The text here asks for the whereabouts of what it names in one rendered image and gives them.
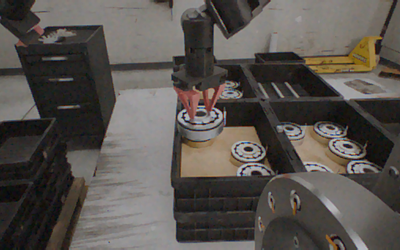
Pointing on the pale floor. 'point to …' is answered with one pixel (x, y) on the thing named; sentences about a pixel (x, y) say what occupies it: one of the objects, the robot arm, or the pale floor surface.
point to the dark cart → (72, 81)
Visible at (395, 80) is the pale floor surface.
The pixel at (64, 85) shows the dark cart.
